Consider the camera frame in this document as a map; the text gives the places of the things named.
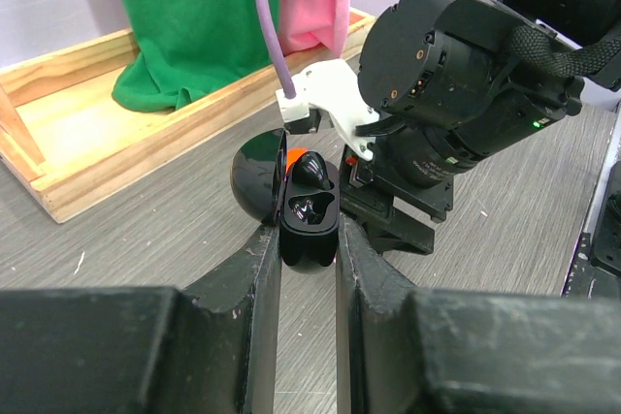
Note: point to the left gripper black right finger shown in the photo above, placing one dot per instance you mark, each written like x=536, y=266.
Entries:
x=406, y=349

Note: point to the wooden clothes rack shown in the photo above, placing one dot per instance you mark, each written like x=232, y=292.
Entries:
x=71, y=145

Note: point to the black earbud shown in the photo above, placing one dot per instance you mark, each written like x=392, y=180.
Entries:
x=311, y=170

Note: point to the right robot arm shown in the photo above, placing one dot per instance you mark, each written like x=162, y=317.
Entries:
x=457, y=81

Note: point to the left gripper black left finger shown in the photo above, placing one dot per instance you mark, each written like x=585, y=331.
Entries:
x=208, y=348

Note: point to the black earbud case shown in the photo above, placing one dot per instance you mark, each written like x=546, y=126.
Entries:
x=307, y=219

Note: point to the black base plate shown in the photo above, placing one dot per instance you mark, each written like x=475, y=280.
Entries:
x=595, y=269

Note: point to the green shirt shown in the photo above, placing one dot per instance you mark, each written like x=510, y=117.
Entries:
x=188, y=49

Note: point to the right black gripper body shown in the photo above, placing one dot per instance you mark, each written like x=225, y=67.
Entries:
x=368, y=194

